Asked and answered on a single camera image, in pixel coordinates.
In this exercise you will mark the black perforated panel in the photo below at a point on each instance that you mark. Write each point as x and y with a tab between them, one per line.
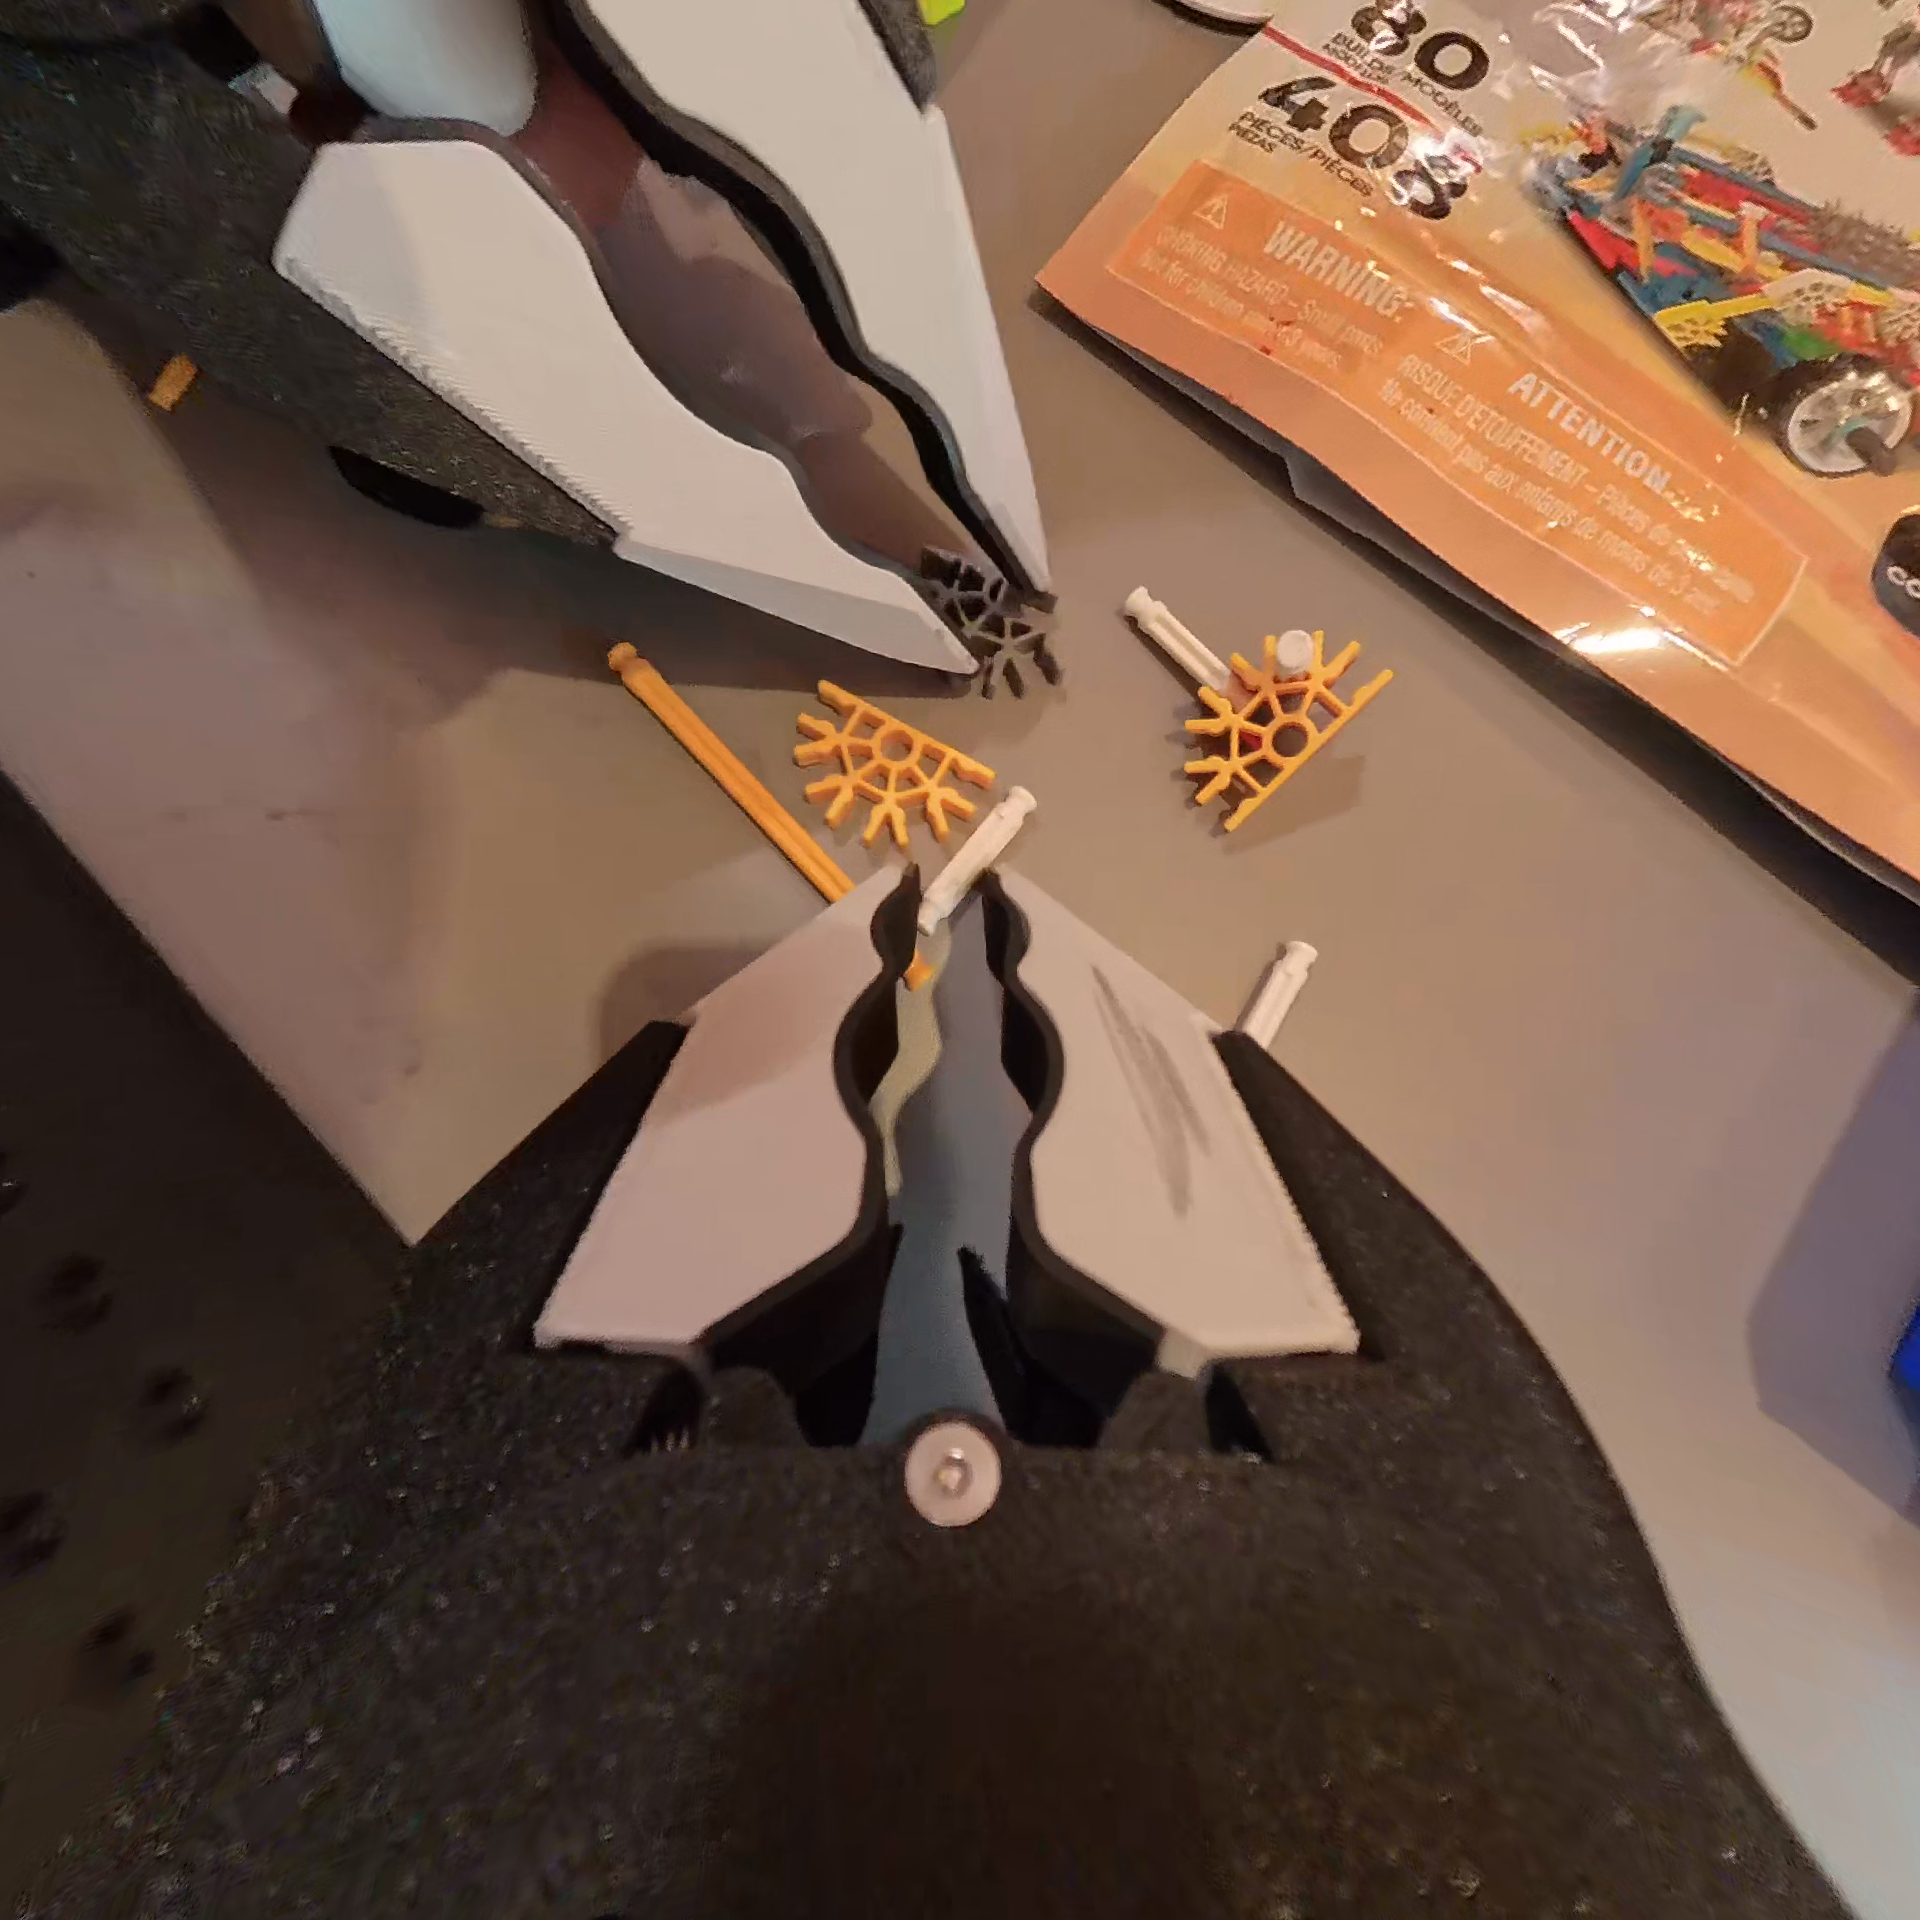
90	1201

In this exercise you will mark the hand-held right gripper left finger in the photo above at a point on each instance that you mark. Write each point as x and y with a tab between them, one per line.
720	1171

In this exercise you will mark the grey snowflake connector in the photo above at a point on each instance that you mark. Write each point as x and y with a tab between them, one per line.
998	630

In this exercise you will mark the orange toy set bag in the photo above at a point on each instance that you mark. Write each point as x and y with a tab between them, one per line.
1500	375

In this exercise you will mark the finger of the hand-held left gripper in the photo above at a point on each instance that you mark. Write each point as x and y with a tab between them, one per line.
886	225
525	346

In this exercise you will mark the blue plastic bin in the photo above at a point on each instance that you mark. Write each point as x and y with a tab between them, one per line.
1909	1372

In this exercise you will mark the yellow fan connector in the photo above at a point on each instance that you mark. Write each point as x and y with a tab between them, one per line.
1287	769
898	771

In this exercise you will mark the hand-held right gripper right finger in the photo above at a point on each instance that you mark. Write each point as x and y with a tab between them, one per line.
1172	1171

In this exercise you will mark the small yellow piece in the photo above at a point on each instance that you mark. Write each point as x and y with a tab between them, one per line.
173	379

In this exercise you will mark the long yellow rod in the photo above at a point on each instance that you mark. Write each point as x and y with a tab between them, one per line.
720	764

